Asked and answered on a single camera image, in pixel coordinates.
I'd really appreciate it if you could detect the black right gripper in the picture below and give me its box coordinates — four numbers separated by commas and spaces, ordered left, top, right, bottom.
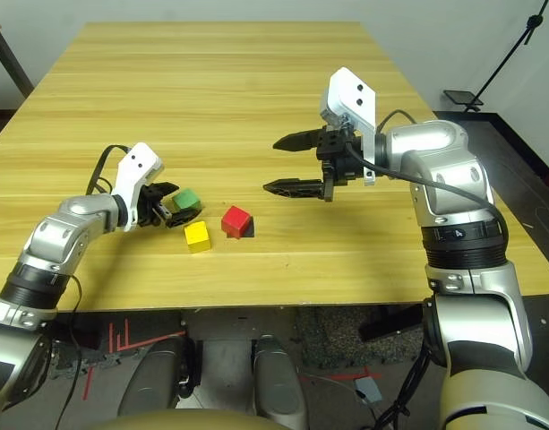
262, 126, 363, 202

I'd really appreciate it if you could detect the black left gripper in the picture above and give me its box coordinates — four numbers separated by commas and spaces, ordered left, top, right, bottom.
139, 181, 202, 229

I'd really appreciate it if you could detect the green wooden block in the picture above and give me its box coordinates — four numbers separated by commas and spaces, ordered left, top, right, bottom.
172, 187, 200, 214

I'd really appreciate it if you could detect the red wooden block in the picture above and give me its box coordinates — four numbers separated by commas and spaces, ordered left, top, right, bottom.
220, 205, 251, 238

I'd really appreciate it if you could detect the yellow wooden block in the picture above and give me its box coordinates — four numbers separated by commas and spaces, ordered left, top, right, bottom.
183, 220, 211, 254

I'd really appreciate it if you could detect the black square marker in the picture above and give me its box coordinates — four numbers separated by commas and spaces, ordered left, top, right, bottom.
227, 214, 256, 238

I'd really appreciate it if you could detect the black table base bar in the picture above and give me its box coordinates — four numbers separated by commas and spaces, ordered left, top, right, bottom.
358, 308, 425, 344
49, 320, 100, 350

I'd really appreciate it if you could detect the dark speckled floor mat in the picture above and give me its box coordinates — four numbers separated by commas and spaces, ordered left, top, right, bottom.
296, 306, 430, 368

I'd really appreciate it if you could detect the black tray on stand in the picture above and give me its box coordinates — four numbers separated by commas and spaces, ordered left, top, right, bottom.
442, 89, 485, 108

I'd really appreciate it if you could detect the grey left robot leg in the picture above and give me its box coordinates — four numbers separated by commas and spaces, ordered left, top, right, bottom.
116, 338, 193, 417

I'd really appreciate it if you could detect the grey robot leg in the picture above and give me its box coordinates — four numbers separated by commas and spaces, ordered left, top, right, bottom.
116, 338, 193, 417
252, 334, 309, 430

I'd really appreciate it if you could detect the grey right robot leg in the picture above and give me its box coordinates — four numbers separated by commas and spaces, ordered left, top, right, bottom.
252, 334, 309, 430

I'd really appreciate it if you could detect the dark side table leg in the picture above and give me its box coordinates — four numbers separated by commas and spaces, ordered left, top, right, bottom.
0, 24, 36, 98

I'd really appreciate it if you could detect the olive robot torso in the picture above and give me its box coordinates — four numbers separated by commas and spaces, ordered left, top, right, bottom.
76, 409, 275, 430

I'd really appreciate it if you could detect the black tripod stand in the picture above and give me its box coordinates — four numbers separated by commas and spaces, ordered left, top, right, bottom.
464, 0, 549, 113

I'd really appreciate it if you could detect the grey foot pedal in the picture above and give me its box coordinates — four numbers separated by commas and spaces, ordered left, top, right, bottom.
354, 376, 383, 407

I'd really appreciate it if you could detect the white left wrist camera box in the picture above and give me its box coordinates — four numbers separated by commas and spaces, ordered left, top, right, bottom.
111, 142, 166, 233

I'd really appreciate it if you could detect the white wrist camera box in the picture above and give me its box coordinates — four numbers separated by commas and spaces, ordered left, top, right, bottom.
111, 142, 166, 233
319, 66, 377, 187

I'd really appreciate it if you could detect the black left wrist camera cable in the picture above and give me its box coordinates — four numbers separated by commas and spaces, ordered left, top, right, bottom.
54, 143, 134, 430

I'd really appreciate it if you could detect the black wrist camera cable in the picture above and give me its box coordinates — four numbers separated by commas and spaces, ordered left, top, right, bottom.
54, 143, 134, 430
345, 109, 510, 243

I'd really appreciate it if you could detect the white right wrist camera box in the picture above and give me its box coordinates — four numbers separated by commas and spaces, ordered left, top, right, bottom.
319, 66, 377, 187

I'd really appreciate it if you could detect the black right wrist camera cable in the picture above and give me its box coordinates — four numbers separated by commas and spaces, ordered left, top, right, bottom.
345, 109, 510, 243

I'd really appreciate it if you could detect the black cable bundle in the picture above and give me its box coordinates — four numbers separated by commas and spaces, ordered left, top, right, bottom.
372, 348, 432, 430

